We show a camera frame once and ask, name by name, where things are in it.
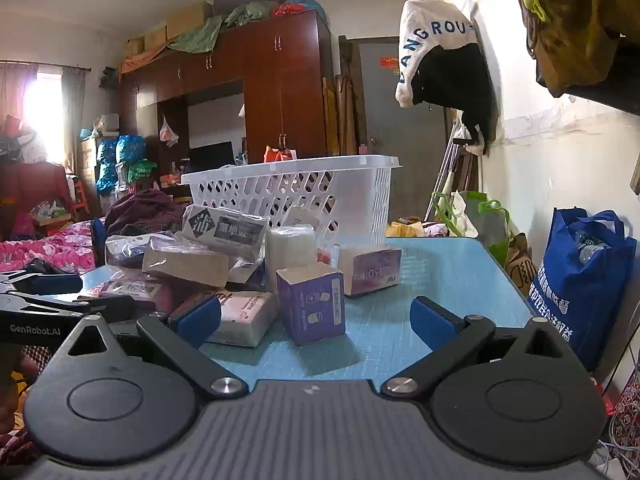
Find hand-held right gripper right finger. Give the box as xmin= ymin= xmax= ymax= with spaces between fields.
xmin=381 ymin=296 xmax=576 ymax=402

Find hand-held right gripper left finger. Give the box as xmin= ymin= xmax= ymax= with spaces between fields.
xmin=60 ymin=294 xmax=249 ymax=402

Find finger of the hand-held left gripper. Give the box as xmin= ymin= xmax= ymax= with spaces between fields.
xmin=0 ymin=293 xmax=135 ymax=318
xmin=0 ymin=271 xmax=84 ymax=297

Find clear plastic bag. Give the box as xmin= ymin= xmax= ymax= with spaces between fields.
xmin=104 ymin=232 xmax=187 ymax=269

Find white roll pack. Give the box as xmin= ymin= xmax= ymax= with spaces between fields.
xmin=265 ymin=225 xmax=317 ymax=293

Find white plastic basket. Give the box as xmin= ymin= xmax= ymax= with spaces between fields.
xmin=181 ymin=155 xmax=402 ymax=252

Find pink floral bedding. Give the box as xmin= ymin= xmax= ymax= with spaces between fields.
xmin=0 ymin=222 xmax=109 ymax=277

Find pink flat pack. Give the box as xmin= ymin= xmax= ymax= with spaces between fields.
xmin=96 ymin=279 xmax=174 ymax=312

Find white pink tissue pack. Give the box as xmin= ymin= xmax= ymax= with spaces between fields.
xmin=200 ymin=290 xmax=279 ymax=349

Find beige paper pack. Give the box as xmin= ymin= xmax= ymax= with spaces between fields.
xmin=142 ymin=247 xmax=231 ymax=287

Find purple flat box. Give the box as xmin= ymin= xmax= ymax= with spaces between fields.
xmin=338 ymin=244 xmax=403 ymax=297

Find black white printed packet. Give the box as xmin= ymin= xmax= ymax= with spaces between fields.
xmin=181 ymin=203 xmax=269 ymax=262

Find dark red armchair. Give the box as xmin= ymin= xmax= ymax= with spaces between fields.
xmin=0 ymin=162 xmax=77 ymax=222

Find green white bag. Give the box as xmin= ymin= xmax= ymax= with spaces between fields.
xmin=432 ymin=190 xmax=512 ymax=267

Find brown paper bag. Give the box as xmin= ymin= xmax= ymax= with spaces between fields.
xmin=504 ymin=232 xmax=540 ymax=297

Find maroon clothing pile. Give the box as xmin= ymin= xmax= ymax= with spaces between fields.
xmin=104 ymin=189 xmax=192 ymax=237

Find purple open cardboard box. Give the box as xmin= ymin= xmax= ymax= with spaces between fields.
xmin=276 ymin=262 xmax=347 ymax=346

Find blue plastic bags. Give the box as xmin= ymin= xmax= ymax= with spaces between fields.
xmin=94 ymin=133 xmax=147 ymax=194

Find metal crutches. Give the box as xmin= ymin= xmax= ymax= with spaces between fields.
xmin=424 ymin=119 xmax=469 ymax=222

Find blue shopping bag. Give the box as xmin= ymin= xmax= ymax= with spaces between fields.
xmin=539 ymin=207 xmax=639 ymax=372

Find black television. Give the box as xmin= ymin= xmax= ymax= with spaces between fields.
xmin=188 ymin=141 xmax=236 ymax=174

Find grey window curtain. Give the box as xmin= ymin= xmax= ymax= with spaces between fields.
xmin=60 ymin=67 xmax=89 ymax=177

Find red white plastic bag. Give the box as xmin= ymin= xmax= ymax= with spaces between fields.
xmin=263 ymin=145 xmax=296 ymax=164

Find white hanging plastic bag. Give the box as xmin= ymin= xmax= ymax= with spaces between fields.
xmin=158 ymin=115 xmax=180 ymax=147

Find grey door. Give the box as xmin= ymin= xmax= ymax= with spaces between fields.
xmin=357 ymin=37 xmax=452 ymax=222

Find patterned red rug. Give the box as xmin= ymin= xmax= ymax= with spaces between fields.
xmin=606 ymin=374 xmax=640 ymax=452

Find wooden boards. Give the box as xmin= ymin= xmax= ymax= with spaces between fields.
xmin=322 ymin=77 xmax=359 ymax=157

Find brown wooden wardrobe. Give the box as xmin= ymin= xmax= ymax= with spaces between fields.
xmin=117 ymin=10 xmax=334 ymax=197

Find white black hanging jacket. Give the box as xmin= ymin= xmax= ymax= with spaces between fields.
xmin=394 ymin=0 xmax=502 ymax=157

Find green cloth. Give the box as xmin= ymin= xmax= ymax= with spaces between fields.
xmin=169 ymin=2 xmax=282 ymax=54

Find cardboard boxes on wardrobe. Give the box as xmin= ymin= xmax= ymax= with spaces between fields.
xmin=122 ymin=2 xmax=217 ymax=57

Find brown hanging bag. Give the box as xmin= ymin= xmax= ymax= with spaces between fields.
xmin=515 ymin=0 xmax=640 ymax=100

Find white cables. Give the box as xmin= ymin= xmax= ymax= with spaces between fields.
xmin=594 ymin=439 xmax=640 ymax=480

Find coiled rope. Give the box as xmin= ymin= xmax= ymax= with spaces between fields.
xmin=514 ymin=0 xmax=552 ymax=62

